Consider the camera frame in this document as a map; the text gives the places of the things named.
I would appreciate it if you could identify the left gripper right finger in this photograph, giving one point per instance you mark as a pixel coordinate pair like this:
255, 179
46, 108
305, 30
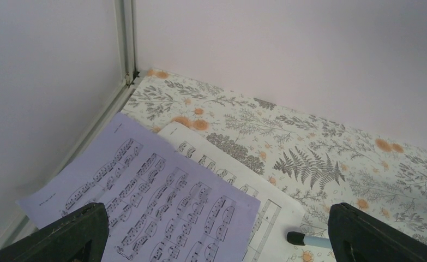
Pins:
357, 236

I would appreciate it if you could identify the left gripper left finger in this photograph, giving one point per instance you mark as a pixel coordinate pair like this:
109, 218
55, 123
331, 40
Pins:
79, 236

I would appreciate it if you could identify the light blue music stand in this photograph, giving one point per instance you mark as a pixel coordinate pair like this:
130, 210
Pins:
300, 239

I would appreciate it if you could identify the white sheet music page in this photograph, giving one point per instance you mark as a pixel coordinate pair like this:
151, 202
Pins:
276, 213

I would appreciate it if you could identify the lavender sheet music page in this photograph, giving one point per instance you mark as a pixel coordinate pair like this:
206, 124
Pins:
161, 205

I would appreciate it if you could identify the floral patterned table mat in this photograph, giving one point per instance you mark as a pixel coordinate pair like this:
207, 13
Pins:
315, 161

